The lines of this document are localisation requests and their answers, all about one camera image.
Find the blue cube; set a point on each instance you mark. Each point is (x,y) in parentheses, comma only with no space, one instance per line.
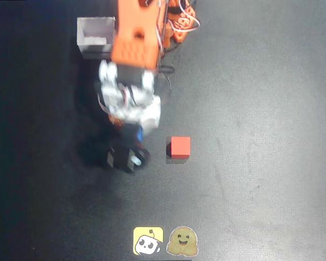
(140,134)

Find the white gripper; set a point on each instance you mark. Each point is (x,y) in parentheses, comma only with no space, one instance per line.
(132,134)

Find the white and orange robot arm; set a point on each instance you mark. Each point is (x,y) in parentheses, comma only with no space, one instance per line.
(134,35)

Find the smiling hugging face sticker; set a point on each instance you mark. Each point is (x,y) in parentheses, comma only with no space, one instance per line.
(182,241)

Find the white cardboard box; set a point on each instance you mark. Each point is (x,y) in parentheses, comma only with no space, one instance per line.
(93,35)

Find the yellow robot sticker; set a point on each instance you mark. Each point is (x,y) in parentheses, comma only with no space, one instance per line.
(148,241)

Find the black gripper-mounted webcam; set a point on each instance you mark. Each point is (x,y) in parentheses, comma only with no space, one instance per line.
(125,159)

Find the red cube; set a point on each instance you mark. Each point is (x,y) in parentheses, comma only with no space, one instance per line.
(180,146)

